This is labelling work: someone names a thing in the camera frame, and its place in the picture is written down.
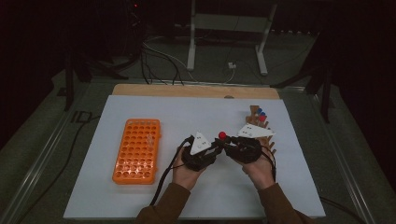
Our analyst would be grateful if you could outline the aluminium frame rail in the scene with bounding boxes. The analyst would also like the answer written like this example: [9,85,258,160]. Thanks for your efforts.
[306,91,376,224]
[0,83,92,224]

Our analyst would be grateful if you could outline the orange plastic test tube rack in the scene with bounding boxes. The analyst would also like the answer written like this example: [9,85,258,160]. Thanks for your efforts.
[111,118,163,186]

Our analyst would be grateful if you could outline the white metal stand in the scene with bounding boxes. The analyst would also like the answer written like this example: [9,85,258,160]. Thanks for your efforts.
[186,0,278,77]

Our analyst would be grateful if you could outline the black floor cables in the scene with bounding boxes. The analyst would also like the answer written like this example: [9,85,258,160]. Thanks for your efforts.
[139,41,185,86]

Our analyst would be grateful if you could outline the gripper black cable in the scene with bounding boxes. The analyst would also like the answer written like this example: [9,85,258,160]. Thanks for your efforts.
[149,135,194,207]
[261,145,368,224]

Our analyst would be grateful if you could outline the person's right hand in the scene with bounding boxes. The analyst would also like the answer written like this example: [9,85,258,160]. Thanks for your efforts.
[237,136,277,191]

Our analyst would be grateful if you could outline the wooden test tube rack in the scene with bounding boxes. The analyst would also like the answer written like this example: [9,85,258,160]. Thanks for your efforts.
[245,105,277,157]

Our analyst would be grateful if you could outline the dark equipment tower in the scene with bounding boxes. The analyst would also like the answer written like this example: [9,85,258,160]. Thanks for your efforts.
[124,0,148,60]

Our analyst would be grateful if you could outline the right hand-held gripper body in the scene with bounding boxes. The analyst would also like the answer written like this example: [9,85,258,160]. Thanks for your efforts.
[224,123,276,165]

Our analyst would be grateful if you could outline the long black floor cable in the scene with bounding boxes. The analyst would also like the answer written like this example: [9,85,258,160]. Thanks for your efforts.
[17,116,102,224]

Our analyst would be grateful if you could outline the person's left hand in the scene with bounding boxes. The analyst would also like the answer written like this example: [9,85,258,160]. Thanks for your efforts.
[172,145,207,191]

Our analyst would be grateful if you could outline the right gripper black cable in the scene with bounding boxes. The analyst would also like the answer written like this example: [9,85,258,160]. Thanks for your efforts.
[261,145,368,224]

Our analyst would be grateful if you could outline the clear test tube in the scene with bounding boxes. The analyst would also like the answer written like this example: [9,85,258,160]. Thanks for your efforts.
[146,133,156,151]

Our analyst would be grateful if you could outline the white table mat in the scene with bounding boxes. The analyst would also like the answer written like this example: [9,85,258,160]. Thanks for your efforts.
[63,94,327,220]

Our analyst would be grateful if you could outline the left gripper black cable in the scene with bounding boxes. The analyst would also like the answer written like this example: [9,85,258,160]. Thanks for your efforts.
[149,135,194,207]

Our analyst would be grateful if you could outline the black tripod stand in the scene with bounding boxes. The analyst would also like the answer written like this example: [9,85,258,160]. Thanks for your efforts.
[64,50,130,112]
[270,31,336,124]

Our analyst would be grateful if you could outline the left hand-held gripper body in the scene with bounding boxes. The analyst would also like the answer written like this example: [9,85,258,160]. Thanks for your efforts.
[181,131,219,172]

